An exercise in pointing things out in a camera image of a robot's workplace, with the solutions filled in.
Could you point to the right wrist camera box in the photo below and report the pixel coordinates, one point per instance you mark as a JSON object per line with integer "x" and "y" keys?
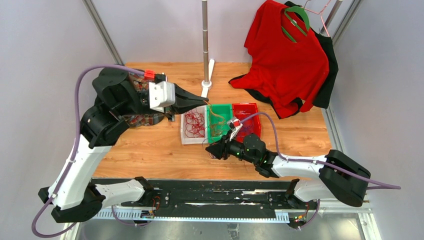
{"x": 235, "y": 126}

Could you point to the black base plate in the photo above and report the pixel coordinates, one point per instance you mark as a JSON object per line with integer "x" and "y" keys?
{"x": 221, "y": 199}

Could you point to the white plastic bin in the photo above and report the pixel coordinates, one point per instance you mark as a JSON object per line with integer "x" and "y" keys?
{"x": 193, "y": 127}

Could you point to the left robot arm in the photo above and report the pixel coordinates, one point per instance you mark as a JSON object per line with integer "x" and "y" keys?
{"x": 125, "y": 98}

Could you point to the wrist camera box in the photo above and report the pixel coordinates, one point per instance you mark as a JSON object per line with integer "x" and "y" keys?
{"x": 161, "y": 95}
{"x": 235, "y": 126}

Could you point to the red t-shirt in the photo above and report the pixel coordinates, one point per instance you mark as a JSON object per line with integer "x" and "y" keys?
{"x": 285, "y": 63}

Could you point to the red plastic bin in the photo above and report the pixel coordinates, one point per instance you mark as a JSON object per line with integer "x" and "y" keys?
{"x": 252, "y": 125}

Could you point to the black t-shirt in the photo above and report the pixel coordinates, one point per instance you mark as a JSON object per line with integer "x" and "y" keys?
{"x": 328, "y": 66}

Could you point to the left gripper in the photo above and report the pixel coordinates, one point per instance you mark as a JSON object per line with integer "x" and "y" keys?
{"x": 185, "y": 103}

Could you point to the aluminium frame rail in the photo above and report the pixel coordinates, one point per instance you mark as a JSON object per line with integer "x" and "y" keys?
{"x": 97, "y": 20}

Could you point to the green plastic bin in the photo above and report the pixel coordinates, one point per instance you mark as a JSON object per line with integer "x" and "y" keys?
{"x": 217, "y": 117}

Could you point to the plaid shirt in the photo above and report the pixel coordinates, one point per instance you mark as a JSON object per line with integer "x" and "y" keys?
{"x": 140, "y": 84}

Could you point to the pink wire hanger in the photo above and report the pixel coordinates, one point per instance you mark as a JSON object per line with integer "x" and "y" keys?
{"x": 320, "y": 8}

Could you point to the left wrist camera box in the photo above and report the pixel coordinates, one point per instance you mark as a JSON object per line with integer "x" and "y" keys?
{"x": 161, "y": 95}

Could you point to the clothes rack pole with base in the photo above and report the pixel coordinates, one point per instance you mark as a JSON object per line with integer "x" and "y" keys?
{"x": 208, "y": 64}

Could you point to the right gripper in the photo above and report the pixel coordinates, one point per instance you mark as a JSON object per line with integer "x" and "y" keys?
{"x": 218, "y": 150}

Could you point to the green hanger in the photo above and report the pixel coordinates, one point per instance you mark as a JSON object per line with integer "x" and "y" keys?
{"x": 295, "y": 23}

